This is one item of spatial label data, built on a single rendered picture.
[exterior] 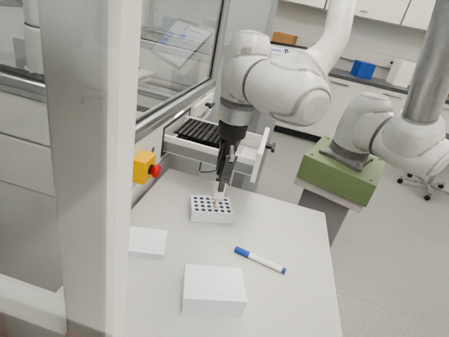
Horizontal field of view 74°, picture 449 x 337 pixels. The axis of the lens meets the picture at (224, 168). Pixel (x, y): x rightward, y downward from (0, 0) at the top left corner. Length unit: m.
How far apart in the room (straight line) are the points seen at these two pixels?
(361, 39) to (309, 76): 4.11
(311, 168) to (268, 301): 0.66
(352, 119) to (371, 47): 3.51
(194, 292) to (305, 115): 0.40
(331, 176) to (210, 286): 0.74
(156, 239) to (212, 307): 0.23
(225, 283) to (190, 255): 0.15
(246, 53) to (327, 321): 0.60
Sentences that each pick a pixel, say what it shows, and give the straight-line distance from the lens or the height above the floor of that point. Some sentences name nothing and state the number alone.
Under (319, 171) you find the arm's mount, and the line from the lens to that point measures 1.23.
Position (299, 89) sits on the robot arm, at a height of 1.21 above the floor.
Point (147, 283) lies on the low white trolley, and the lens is 0.71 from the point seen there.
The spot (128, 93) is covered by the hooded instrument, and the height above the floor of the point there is 1.24.
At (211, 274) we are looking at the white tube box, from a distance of 0.67.
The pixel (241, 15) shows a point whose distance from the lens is 2.63.
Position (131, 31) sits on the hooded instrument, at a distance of 0.23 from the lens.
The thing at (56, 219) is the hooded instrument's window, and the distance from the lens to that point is 0.19.
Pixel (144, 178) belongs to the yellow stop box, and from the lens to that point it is 0.84.
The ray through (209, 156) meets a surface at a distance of 1.01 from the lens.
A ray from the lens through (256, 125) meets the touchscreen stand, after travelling 1.95.
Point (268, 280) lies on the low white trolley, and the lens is 0.77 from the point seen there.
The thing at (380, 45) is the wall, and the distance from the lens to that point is 4.71.
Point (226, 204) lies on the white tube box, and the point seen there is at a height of 0.80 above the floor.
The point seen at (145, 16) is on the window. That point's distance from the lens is 0.81.
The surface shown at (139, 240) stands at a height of 0.78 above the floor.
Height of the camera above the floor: 1.30
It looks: 28 degrees down
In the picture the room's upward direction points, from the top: 12 degrees clockwise
